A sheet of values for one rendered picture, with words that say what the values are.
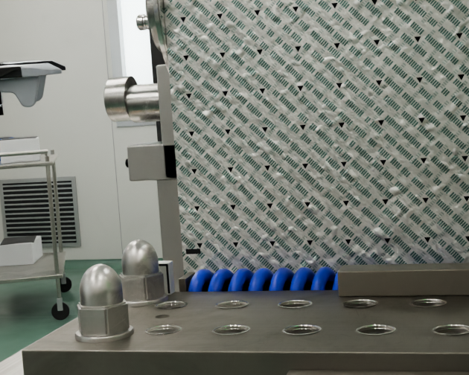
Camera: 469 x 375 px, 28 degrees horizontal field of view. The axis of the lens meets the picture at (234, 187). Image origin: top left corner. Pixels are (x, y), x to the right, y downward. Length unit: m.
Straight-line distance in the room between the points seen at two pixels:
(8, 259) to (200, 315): 5.16
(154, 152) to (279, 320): 0.27
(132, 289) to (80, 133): 6.22
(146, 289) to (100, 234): 6.23
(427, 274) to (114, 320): 0.21
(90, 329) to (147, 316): 0.06
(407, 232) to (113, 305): 0.24
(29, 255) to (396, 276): 5.14
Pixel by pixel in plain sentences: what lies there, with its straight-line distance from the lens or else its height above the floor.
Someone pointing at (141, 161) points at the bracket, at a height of 1.12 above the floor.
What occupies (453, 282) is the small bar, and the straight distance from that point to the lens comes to 0.65.
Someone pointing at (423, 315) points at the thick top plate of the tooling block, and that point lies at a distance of 0.60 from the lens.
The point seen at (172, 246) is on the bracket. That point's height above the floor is 1.04.
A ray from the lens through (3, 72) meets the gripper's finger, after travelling 1.33.
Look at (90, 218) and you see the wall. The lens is 6.91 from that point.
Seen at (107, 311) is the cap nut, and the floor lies 1.05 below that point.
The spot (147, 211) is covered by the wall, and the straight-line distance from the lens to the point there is 6.74.
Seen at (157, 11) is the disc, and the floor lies 1.24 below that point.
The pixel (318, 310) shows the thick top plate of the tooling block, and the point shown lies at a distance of 0.62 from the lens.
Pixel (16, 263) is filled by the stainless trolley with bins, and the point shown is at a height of 0.27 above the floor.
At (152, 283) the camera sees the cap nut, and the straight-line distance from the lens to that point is 0.67.
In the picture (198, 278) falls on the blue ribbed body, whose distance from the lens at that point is 0.71.
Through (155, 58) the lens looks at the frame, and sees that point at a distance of 1.09.
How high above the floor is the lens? 1.17
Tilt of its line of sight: 6 degrees down
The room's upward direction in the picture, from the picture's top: 4 degrees counter-clockwise
